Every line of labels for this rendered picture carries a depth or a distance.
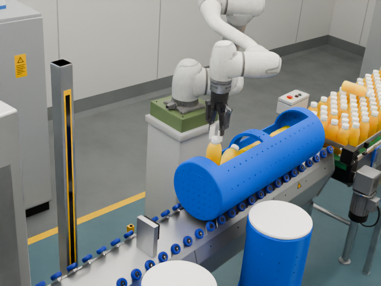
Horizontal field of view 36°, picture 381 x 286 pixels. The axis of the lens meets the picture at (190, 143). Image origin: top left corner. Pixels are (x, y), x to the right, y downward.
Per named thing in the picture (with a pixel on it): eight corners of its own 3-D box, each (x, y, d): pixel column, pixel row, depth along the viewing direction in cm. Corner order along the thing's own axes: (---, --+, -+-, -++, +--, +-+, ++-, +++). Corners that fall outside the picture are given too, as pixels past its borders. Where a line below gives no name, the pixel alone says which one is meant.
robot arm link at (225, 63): (210, 82, 234) (242, 83, 235) (213, 45, 226) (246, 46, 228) (207, 72, 243) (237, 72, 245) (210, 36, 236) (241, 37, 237)
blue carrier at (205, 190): (172, 207, 271) (172, 152, 258) (278, 147, 330) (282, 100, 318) (220, 231, 254) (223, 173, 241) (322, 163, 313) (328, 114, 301)
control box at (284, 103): (275, 112, 357) (278, 97, 352) (293, 103, 371) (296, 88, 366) (289, 117, 352) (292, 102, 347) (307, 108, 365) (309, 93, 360)
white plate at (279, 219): (317, 209, 260) (317, 211, 261) (257, 194, 268) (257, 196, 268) (306, 244, 237) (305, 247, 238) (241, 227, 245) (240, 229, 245)
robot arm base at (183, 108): (156, 104, 335) (157, 95, 332) (186, 96, 348) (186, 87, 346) (177, 116, 323) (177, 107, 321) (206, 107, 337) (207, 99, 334)
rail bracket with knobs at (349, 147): (335, 162, 328) (339, 146, 323) (342, 158, 333) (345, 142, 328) (351, 169, 323) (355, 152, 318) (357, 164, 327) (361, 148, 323)
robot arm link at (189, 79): (170, 89, 340) (173, 54, 330) (200, 91, 343) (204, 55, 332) (172, 101, 326) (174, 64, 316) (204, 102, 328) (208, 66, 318)
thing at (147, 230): (135, 247, 245) (136, 217, 238) (142, 243, 248) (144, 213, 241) (152, 258, 240) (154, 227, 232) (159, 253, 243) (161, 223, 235)
